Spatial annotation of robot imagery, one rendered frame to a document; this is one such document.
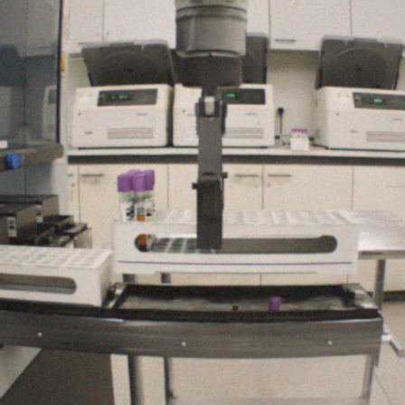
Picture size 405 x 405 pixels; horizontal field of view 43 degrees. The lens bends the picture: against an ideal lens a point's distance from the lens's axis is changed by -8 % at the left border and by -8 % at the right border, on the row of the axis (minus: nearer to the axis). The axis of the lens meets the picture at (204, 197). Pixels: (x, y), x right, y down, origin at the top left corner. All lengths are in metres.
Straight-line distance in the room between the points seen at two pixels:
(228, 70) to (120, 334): 0.34
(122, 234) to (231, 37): 0.26
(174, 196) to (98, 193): 0.43
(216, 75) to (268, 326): 0.30
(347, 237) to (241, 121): 2.35
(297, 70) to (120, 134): 1.29
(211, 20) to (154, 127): 2.37
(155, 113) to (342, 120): 1.03
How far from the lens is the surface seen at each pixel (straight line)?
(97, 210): 3.09
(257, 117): 2.97
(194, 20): 0.64
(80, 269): 0.67
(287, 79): 3.62
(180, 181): 2.99
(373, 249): 0.98
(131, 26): 3.36
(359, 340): 0.67
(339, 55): 3.33
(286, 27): 3.32
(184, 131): 2.98
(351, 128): 3.04
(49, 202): 1.19
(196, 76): 0.64
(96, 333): 0.67
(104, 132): 3.05
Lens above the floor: 1.04
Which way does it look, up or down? 8 degrees down
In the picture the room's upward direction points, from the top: straight up
